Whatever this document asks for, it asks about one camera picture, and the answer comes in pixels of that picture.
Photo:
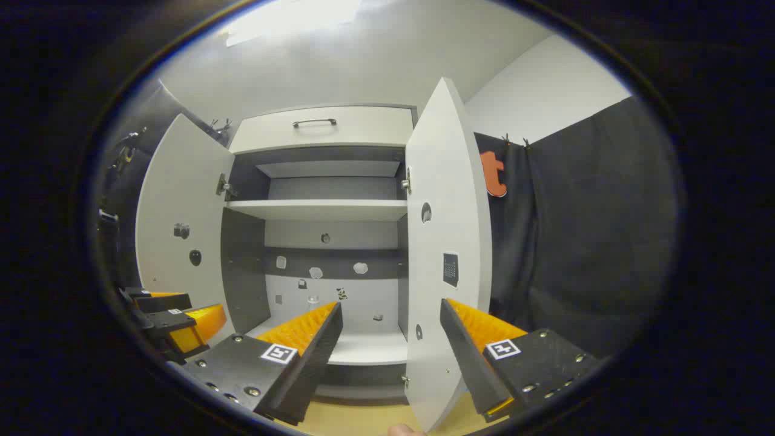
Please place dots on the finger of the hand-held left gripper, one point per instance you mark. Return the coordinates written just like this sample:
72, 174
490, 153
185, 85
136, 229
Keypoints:
166, 303
194, 330

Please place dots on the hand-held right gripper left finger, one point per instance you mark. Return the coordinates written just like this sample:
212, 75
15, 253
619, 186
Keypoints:
315, 363

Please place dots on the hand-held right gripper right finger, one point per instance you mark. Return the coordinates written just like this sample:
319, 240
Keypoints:
466, 357

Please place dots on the white cabinet door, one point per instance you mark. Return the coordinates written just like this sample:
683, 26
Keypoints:
175, 194
448, 212

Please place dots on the white cabinet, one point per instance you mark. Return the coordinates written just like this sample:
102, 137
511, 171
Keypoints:
327, 209

